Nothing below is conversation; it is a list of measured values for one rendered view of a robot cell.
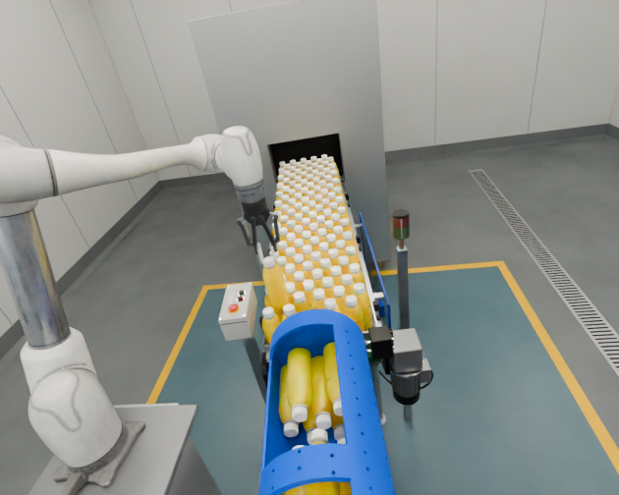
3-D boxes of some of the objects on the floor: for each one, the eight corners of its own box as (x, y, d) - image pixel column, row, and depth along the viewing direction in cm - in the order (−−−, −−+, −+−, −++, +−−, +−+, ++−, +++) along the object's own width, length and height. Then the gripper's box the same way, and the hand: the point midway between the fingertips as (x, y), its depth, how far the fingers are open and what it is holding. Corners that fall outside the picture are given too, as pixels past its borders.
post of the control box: (286, 466, 197) (236, 324, 145) (286, 459, 201) (238, 317, 148) (294, 466, 197) (247, 323, 144) (294, 458, 200) (248, 315, 148)
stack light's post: (405, 419, 208) (398, 251, 150) (403, 412, 212) (395, 247, 154) (412, 418, 208) (408, 249, 150) (410, 412, 212) (405, 245, 154)
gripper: (224, 207, 114) (244, 271, 127) (278, 198, 113) (293, 264, 126) (228, 196, 121) (246, 258, 133) (279, 189, 120) (293, 251, 132)
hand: (266, 252), depth 128 cm, fingers closed on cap, 4 cm apart
